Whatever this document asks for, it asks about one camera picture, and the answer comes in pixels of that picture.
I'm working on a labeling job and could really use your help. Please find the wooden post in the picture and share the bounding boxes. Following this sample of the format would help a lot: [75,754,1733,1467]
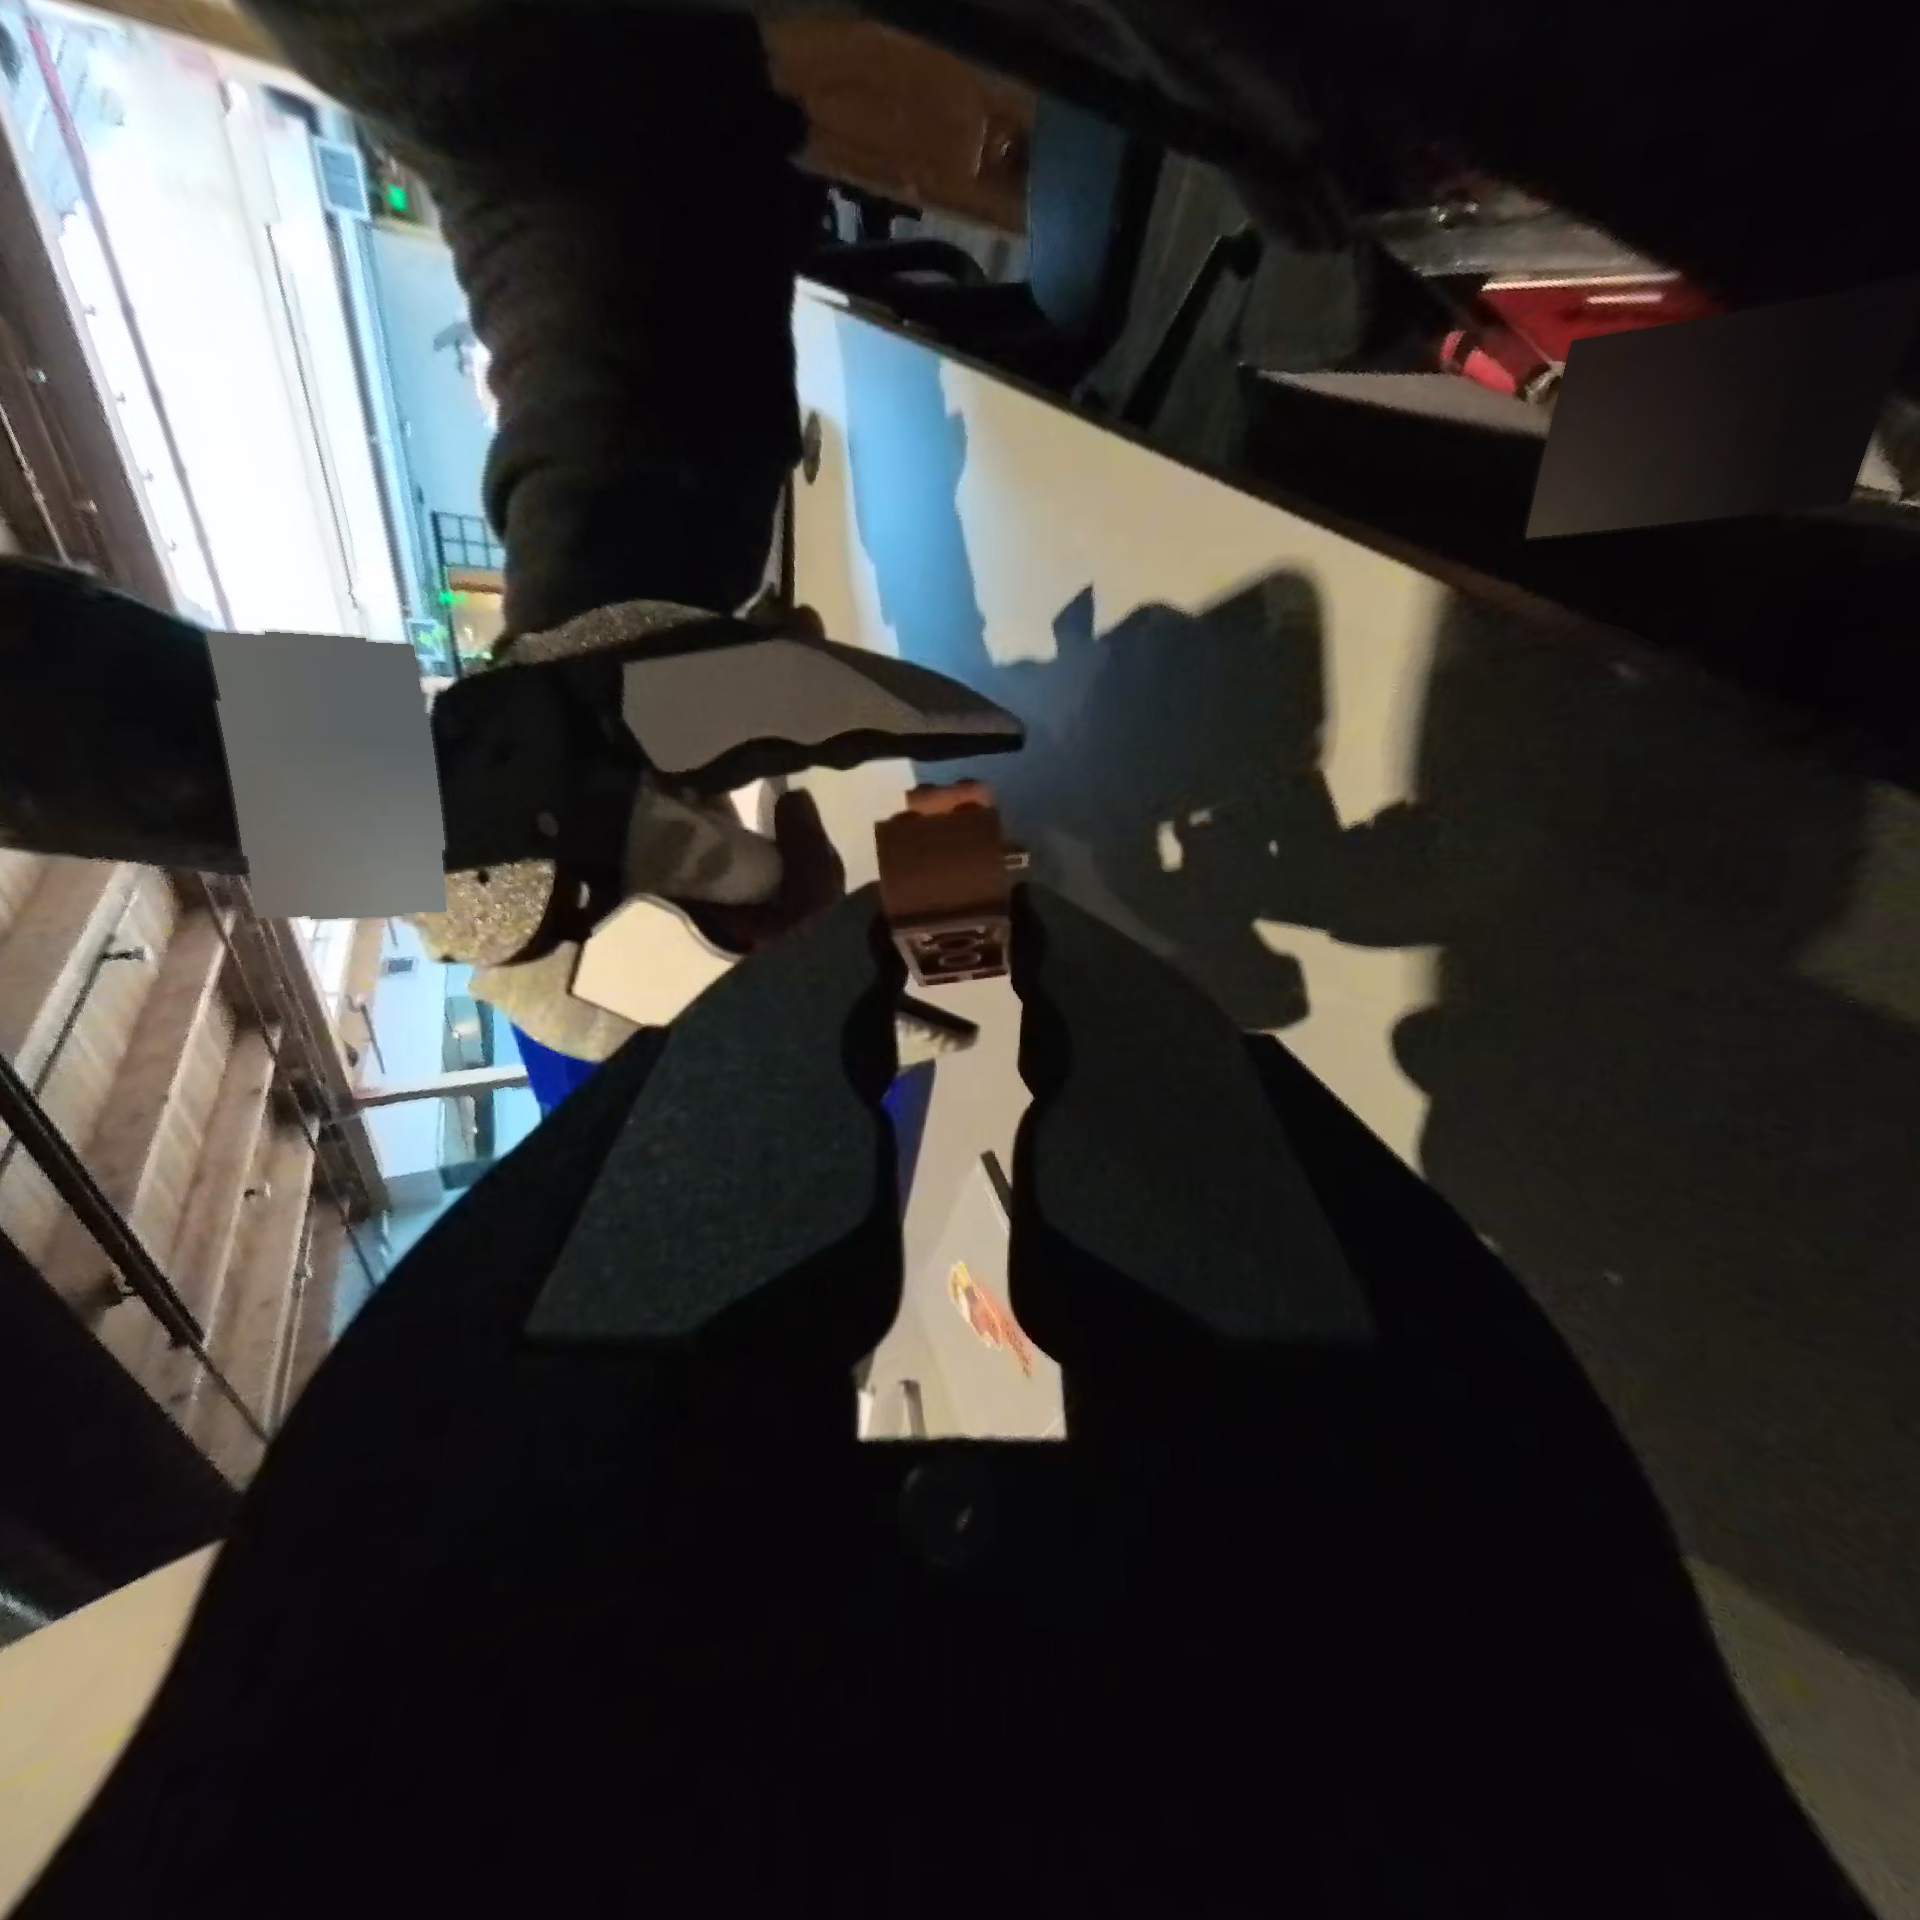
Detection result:
[761,16,1039,232]

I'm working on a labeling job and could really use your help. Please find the grey desk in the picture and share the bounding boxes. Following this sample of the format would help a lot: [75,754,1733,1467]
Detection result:
[0,287,1920,1920]

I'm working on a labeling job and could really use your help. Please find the person's right forearm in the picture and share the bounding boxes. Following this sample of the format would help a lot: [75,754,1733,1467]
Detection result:
[435,0,815,649]

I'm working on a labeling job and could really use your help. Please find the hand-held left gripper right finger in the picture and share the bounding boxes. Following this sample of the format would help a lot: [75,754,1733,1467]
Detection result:
[1009,883,1379,1344]

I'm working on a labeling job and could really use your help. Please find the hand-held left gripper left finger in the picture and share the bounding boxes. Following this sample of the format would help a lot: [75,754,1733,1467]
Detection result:
[526,885,905,1341]

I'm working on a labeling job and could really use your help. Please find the grey instruction booklet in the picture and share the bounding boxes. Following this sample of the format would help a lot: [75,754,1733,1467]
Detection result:
[858,1148,1070,1442]

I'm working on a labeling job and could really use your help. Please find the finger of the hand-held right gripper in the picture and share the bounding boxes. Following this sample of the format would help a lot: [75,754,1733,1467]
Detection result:
[569,896,751,1028]
[620,633,1029,781]

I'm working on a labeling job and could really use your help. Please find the tan and brown brick figure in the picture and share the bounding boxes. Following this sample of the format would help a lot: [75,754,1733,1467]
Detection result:
[874,780,1034,989]

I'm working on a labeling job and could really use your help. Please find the red plastic case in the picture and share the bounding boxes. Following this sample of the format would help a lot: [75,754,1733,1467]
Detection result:
[1425,271,1719,405]

